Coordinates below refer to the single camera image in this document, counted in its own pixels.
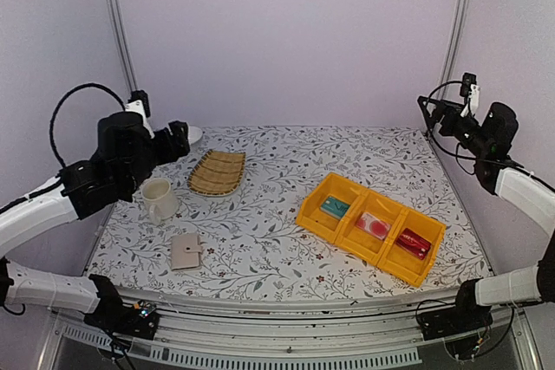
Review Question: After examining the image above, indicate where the teal VIP card stack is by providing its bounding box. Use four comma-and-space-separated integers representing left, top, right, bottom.
320, 196, 350, 219

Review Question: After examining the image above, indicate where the woven bamboo tray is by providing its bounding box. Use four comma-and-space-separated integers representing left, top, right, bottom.
187, 149, 246, 197

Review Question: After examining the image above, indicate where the pink circle card stack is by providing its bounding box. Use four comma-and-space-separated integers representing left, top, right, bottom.
356, 212, 391, 241

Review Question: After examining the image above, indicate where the red card stack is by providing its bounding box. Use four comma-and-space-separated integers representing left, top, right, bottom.
395, 228, 432, 260

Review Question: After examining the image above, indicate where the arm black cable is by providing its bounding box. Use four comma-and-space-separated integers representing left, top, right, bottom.
49, 82, 127, 167
422, 80, 526, 176

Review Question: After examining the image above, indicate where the left aluminium frame post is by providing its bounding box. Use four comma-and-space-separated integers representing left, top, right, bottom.
106, 0, 137, 91

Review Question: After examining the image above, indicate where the front aluminium rail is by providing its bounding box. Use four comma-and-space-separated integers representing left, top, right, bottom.
36, 289, 543, 370

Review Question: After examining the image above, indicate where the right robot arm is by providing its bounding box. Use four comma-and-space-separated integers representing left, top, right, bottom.
417, 96, 554, 332

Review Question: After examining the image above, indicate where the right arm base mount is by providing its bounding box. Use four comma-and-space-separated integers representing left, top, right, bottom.
415, 279, 515, 362

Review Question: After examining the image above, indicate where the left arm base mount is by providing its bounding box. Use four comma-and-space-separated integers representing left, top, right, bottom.
83, 274, 160, 341

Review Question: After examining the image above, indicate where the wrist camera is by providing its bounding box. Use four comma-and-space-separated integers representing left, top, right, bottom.
460, 73, 480, 117
125, 90, 151, 120

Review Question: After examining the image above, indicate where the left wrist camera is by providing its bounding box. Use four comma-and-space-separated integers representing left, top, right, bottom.
125, 90, 151, 120

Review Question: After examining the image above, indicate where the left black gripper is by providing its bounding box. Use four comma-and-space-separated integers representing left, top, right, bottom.
126, 121, 193, 196

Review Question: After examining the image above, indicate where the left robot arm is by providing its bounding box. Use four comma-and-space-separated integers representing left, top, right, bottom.
1, 111, 202, 330

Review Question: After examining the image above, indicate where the small white bowl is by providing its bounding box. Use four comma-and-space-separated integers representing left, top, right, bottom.
187, 126, 203, 146

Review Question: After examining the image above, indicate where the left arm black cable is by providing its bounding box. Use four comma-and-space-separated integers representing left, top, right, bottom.
49, 82, 127, 167

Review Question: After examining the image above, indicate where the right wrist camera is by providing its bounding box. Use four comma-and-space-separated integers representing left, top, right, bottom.
460, 73, 480, 117

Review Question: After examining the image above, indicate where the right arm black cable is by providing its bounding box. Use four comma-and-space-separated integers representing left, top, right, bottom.
422, 80, 526, 176

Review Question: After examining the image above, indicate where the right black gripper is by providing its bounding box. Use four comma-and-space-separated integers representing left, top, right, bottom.
419, 96, 493, 157

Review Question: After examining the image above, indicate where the white ceramic mug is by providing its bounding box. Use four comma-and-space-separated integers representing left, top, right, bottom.
140, 178, 179, 225

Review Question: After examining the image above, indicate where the aluminium frame post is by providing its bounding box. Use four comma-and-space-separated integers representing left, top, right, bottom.
106, 0, 137, 91
440, 0, 471, 83

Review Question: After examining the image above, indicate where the right aluminium frame post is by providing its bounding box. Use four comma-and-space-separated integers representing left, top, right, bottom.
440, 0, 471, 83

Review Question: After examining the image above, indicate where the yellow three-compartment bin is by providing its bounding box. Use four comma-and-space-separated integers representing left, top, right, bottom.
296, 173, 447, 287

